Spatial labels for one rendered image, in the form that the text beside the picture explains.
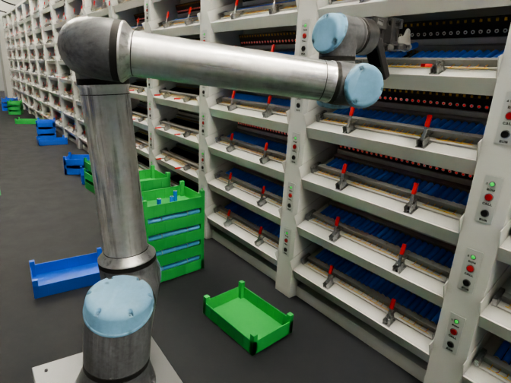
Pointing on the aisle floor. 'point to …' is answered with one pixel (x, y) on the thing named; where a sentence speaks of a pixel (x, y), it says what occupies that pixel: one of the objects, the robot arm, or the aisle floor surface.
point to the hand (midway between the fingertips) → (404, 49)
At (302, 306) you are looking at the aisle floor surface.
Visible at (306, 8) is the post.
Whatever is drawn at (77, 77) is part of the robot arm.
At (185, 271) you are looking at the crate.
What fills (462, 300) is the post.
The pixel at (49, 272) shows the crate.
